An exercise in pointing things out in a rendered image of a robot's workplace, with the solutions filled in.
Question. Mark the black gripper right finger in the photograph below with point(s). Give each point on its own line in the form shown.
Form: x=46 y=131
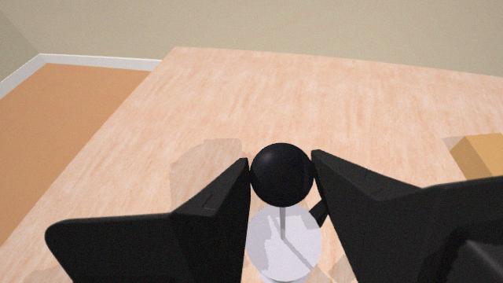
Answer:
x=393 y=231

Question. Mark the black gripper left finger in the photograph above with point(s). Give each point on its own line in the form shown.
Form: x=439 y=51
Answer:
x=202 y=241

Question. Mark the glass french press with black handle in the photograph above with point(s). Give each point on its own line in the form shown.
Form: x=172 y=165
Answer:
x=283 y=239

